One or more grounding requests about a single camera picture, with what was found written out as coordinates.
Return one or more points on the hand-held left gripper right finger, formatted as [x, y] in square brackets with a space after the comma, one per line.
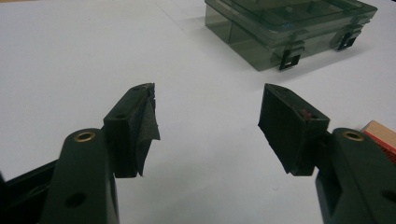
[289, 133]

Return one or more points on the grey translucent compartment box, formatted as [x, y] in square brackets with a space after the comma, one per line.
[267, 34]

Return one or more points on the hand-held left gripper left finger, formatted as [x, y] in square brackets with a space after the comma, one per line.
[124, 140]

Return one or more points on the small orange block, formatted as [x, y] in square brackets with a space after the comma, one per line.
[381, 133]

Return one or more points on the white board sheet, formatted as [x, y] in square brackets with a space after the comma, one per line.
[62, 62]

